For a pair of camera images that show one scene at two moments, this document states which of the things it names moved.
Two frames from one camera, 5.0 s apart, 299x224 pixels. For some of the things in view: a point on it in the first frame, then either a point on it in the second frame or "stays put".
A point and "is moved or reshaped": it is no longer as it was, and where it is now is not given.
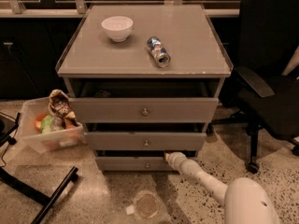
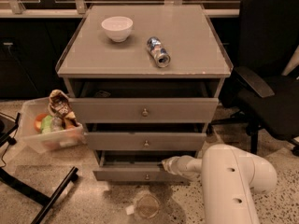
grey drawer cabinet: x=144 y=81 stays put
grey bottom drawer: x=144 y=163 is moved or reshaped
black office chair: x=263 y=98 stays put
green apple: x=47 y=124 stays put
